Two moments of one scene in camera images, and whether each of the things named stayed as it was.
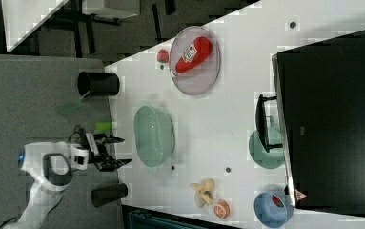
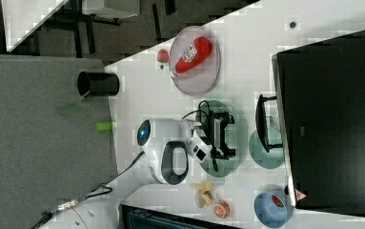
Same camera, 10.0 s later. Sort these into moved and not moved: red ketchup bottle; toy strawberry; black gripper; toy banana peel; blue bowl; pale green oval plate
Moved: black gripper; pale green oval plate
Not moved: toy banana peel; toy strawberry; blue bowl; red ketchup bottle
